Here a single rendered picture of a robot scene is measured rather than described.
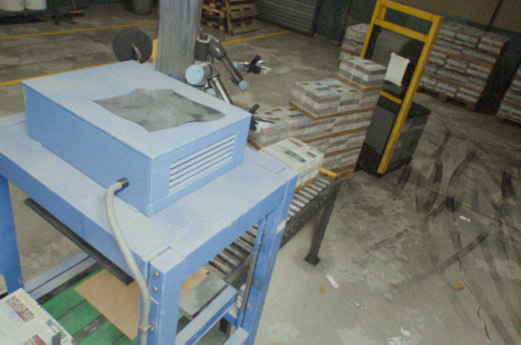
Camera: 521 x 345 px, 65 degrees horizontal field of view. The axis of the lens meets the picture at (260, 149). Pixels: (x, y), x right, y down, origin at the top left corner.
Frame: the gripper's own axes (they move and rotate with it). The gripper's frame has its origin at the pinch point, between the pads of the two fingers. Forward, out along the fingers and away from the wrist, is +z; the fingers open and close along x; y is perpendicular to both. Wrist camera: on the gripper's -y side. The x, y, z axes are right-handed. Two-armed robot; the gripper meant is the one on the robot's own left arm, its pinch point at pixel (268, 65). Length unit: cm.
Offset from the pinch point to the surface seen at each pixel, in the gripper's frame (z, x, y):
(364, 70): 97, 15, -4
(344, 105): 76, 30, 24
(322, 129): 54, 37, 47
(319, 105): 41, 36, 19
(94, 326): -166, 194, 18
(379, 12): 147, -48, -41
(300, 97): 35.0, 13.4, 25.3
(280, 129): 0, 47, 37
